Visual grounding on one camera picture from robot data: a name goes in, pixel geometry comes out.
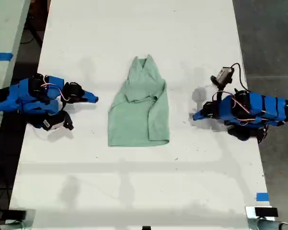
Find pale green t-shirt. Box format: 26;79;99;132
107;54;170;148

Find pale side table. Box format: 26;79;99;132
0;0;32;155

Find short blue tape strip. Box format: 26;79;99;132
256;192;270;202

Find small black box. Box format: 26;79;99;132
6;208;27;220
254;207;279;218

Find grey pipe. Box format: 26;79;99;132
248;217;288;230
0;220;27;230

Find red white arm wire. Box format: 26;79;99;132
212;91;252;115
41;75;71;102

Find black camera stalk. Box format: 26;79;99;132
215;82;226;102
61;110;75;131

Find grey black camera box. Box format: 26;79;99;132
210;67;235;85

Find black white camera box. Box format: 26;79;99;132
33;114;64;132

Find black camera cable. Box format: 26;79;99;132
230;62;250;93

